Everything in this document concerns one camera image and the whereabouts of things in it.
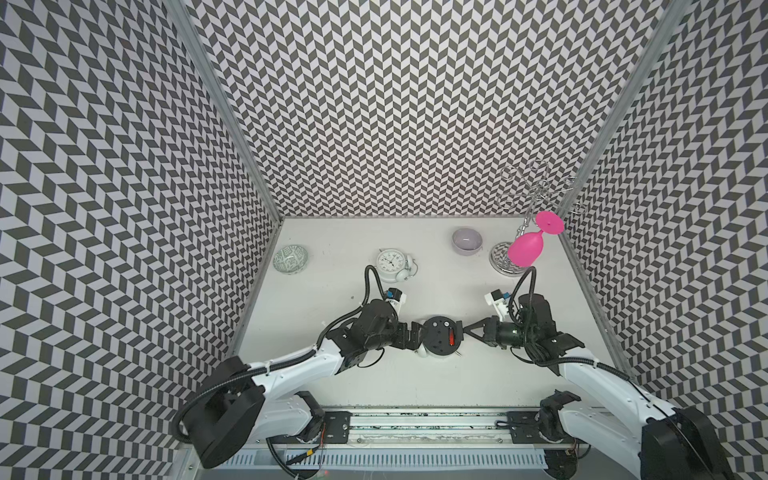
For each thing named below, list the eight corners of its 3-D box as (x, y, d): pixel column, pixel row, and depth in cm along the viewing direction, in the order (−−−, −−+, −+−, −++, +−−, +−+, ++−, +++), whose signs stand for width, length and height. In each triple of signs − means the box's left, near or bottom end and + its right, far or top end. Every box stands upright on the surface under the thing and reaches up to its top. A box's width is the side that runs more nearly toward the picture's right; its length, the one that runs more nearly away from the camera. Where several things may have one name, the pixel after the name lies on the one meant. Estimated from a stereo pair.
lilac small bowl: (452, 258, 108) (455, 247, 103) (450, 240, 114) (452, 228, 109) (480, 258, 108) (484, 247, 103) (476, 240, 114) (479, 228, 109)
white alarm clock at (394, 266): (376, 282, 100) (375, 276, 97) (377, 255, 108) (377, 248, 105) (417, 282, 100) (418, 276, 97) (416, 255, 108) (416, 248, 105)
